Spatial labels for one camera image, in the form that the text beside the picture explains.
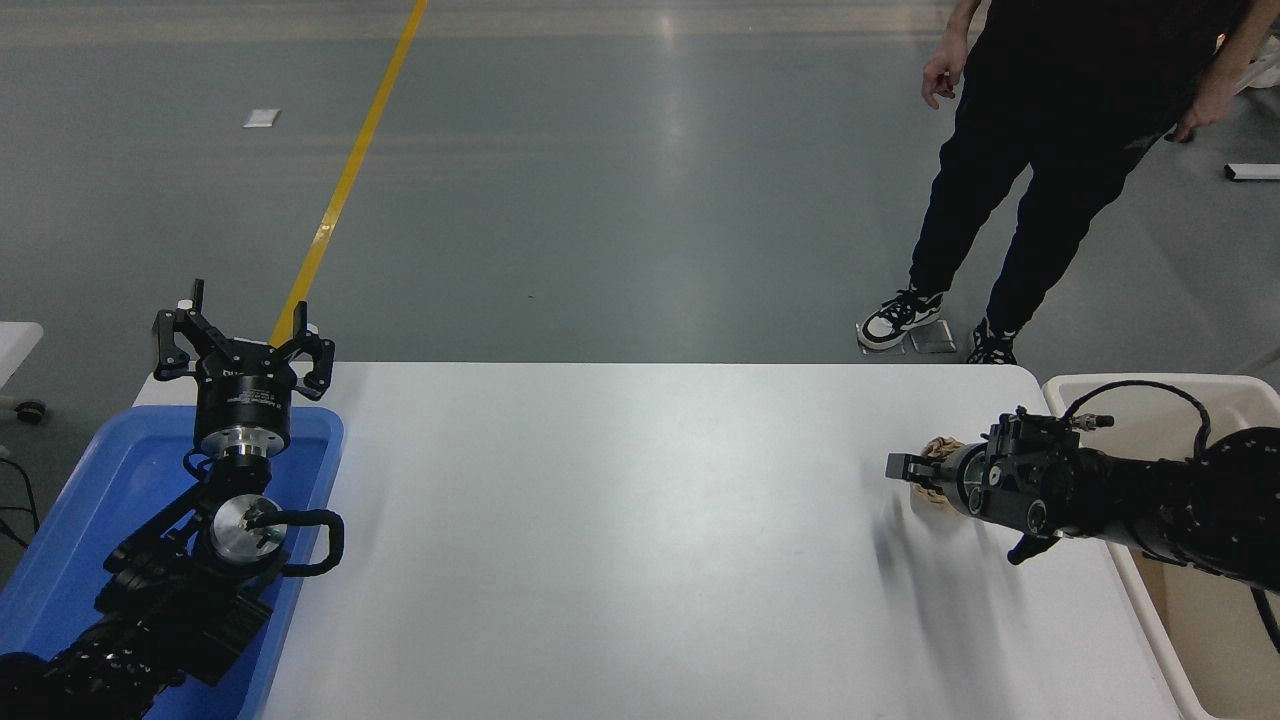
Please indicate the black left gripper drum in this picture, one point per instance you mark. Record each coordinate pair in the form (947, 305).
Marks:
(244, 395)

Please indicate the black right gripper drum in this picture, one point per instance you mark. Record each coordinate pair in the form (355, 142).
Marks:
(958, 480)

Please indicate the tan paper ball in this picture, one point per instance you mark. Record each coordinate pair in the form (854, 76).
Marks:
(938, 495)

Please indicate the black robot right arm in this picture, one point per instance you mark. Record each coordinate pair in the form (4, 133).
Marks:
(1200, 500)

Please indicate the person's right forearm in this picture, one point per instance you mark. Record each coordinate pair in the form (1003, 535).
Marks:
(962, 25)

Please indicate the person's left forearm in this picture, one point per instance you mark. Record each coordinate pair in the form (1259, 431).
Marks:
(1240, 50)

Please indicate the person's right hand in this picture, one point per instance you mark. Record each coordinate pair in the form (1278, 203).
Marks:
(945, 75)

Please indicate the person's left hand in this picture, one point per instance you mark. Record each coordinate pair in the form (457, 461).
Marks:
(1205, 110)

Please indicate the metal floor plate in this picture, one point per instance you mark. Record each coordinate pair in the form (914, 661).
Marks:
(890, 351)
(935, 340)

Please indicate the white side table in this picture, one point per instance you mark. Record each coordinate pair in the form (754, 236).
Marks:
(15, 345)

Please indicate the black caster wheel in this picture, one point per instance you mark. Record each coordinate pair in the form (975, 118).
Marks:
(31, 410)

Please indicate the blue plastic tray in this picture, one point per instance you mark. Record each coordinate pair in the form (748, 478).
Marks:
(90, 480)

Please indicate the large pale bin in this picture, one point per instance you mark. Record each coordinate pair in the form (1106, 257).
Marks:
(1130, 420)

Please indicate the person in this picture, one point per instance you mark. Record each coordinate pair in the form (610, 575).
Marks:
(1050, 120)

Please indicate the white bar on floor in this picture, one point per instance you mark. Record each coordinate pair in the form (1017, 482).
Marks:
(1252, 172)

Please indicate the white office chair base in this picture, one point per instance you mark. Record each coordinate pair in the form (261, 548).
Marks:
(1262, 72)

